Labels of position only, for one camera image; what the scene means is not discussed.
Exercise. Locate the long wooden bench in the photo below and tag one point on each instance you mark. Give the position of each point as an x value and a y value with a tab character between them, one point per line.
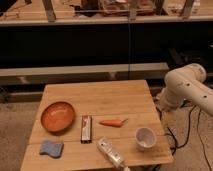
48	75

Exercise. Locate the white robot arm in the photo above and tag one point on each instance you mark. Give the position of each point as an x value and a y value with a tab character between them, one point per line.
186	83

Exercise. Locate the wooden table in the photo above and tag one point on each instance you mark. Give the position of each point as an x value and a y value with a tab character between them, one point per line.
102	101

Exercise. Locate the upper wooden shelf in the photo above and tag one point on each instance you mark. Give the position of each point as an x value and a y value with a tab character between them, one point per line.
91	12

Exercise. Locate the red rectangular box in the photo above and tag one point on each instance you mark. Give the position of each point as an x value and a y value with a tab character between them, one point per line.
86	129

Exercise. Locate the white cup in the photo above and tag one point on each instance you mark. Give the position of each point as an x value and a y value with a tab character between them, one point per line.
145	138

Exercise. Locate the orange carrot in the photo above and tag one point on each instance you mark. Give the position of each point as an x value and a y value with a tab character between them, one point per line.
113	122

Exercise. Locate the orange bowl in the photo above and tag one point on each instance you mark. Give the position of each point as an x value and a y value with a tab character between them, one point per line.
57	116

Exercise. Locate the blue sponge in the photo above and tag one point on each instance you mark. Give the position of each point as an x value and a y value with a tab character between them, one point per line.
51	149

